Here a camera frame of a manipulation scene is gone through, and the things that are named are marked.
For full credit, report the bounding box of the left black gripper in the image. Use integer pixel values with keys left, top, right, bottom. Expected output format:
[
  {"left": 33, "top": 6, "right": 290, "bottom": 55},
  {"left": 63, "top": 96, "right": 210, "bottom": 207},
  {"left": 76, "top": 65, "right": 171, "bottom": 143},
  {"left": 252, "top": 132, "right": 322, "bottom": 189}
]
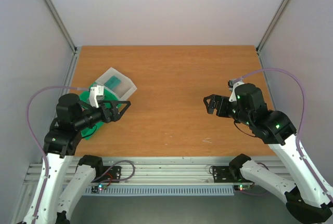
[{"left": 75, "top": 99, "right": 131, "bottom": 129}]

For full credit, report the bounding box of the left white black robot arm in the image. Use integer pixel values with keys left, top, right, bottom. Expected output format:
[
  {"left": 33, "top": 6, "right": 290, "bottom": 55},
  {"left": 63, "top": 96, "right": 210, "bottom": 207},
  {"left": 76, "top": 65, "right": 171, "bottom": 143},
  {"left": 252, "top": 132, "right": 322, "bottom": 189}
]
[{"left": 22, "top": 94, "right": 131, "bottom": 223}]

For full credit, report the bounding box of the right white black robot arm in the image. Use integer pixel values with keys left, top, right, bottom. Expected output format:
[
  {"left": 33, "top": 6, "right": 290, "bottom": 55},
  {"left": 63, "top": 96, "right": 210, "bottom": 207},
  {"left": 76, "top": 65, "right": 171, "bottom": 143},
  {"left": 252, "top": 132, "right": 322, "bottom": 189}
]
[{"left": 203, "top": 82, "right": 332, "bottom": 223}]

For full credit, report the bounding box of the teal card in bin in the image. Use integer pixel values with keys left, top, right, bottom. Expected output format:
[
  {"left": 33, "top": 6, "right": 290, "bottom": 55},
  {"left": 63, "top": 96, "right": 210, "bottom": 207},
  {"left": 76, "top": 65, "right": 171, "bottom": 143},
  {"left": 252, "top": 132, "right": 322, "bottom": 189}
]
[{"left": 105, "top": 76, "right": 121, "bottom": 90}]

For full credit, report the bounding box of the white translucent plastic bin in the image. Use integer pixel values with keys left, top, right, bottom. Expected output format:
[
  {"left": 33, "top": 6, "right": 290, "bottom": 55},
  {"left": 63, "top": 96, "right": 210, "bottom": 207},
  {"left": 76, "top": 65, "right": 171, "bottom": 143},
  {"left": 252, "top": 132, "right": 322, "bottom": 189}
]
[{"left": 95, "top": 68, "right": 137, "bottom": 101}]

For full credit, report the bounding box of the green plastic compartment tray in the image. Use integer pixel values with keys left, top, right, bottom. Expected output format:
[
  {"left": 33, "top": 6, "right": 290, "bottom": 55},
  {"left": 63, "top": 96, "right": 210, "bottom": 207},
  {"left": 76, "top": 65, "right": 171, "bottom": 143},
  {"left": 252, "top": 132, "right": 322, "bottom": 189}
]
[{"left": 79, "top": 83, "right": 110, "bottom": 140}]

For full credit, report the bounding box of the left controller board with leds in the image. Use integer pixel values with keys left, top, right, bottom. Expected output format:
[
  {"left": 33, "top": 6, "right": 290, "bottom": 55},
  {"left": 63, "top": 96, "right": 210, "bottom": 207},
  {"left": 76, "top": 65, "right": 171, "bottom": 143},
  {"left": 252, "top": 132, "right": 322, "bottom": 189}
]
[{"left": 91, "top": 185, "right": 108, "bottom": 194}]

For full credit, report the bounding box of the controller board with leds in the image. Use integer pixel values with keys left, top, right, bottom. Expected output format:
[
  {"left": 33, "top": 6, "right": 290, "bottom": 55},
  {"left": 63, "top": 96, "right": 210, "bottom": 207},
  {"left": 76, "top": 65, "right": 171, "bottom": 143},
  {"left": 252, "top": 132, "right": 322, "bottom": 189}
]
[
  {"left": 91, "top": 185, "right": 108, "bottom": 194},
  {"left": 234, "top": 183, "right": 255, "bottom": 191}
]

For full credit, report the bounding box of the right controller board with leds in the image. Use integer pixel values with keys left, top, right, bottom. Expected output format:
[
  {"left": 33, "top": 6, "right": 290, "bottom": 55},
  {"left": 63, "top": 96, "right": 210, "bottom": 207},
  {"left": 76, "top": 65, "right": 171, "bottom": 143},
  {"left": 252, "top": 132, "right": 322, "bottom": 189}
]
[{"left": 234, "top": 183, "right": 255, "bottom": 191}]

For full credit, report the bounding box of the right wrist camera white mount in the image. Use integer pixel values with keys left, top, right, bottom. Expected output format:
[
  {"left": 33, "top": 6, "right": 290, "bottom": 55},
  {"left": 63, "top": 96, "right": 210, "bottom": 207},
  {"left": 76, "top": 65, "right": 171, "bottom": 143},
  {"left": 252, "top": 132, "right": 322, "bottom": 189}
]
[{"left": 228, "top": 77, "right": 244, "bottom": 102}]

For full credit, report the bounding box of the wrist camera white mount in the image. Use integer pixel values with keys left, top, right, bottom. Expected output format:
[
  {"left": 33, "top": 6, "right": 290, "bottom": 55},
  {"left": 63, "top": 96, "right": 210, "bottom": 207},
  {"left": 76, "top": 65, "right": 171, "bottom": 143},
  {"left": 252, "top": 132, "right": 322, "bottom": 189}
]
[
  {"left": 88, "top": 84, "right": 104, "bottom": 108},
  {"left": 228, "top": 77, "right": 244, "bottom": 102}
]

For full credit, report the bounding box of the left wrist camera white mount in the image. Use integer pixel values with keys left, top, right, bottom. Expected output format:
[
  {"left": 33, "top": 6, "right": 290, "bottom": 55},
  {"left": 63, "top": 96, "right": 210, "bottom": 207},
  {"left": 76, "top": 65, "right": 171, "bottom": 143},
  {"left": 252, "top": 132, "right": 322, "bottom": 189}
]
[{"left": 88, "top": 84, "right": 104, "bottom": 108}]

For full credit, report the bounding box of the aluminium frame rail front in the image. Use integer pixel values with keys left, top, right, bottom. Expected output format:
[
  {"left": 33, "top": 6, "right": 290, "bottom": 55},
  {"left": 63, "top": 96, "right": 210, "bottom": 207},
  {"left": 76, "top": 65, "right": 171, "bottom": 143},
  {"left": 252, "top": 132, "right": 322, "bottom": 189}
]
[{"left": 23, "top": 156, "right": 294, "bottom": 185}]

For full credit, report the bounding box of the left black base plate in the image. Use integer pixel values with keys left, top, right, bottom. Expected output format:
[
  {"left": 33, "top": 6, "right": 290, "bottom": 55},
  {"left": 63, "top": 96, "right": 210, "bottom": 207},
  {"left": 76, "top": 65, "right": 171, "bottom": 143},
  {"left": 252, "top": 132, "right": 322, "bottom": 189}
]
[{"left": 93, "top": 166, "right": 122, "bottom": 183}]

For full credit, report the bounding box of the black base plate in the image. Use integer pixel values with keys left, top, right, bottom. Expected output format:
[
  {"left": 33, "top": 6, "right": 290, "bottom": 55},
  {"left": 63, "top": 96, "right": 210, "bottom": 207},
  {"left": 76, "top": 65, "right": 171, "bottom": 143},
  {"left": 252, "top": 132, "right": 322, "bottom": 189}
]
[
  {"left": 93, "top": 166, "right": 122, "bottom": 183},
  {"left": 209, "top": 165, "right": 252, "bottom": 184}
]

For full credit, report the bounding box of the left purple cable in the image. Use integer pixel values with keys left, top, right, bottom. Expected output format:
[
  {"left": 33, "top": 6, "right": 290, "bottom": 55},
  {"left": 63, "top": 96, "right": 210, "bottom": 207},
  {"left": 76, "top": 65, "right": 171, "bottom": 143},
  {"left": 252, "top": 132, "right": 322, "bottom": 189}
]
[{"left": 25, "top": 85, "right": 91, "bottom": 224}]

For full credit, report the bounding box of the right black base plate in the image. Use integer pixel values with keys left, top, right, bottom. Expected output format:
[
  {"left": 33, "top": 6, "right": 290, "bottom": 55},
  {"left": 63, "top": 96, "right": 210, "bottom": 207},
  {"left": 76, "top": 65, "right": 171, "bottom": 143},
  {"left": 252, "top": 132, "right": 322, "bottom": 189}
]
[{"left": 209, "top": 165, "right": 252, "bottom": 184}]

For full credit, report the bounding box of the grey slotted cable duct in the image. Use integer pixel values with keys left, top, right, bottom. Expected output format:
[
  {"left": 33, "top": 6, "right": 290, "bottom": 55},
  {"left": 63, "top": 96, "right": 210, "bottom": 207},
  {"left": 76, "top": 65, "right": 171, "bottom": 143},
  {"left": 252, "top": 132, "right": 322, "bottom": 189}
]
[{"left": 83, "top": 185, "right": 234, "bottom": 197}]

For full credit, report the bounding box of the right aluminium corner post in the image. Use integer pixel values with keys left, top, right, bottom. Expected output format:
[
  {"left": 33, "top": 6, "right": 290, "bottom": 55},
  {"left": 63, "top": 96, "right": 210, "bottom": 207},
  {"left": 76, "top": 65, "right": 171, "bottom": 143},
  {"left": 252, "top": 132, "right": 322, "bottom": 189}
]
[{"left": 256, "top": 0, "right": 291, "bottom": 56}]

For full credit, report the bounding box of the aluminium corner post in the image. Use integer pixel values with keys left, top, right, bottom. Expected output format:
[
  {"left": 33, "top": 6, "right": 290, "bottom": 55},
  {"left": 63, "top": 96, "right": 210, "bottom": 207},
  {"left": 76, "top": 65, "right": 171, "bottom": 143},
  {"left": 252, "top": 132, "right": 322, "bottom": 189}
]
[
  {"left": 256, "top": 0, "right": 291, "bottom": 56},
  {"left": 30, "top": 0, "right": 79, "bottom": 55}
]

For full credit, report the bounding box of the left aluminium corner post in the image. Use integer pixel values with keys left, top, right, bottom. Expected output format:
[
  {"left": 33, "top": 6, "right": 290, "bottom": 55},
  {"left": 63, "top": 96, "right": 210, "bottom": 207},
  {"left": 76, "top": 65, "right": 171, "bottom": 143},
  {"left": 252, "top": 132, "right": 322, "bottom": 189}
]
[{"left": 30, "top": 0, "right": 79, "bottom": 55}]

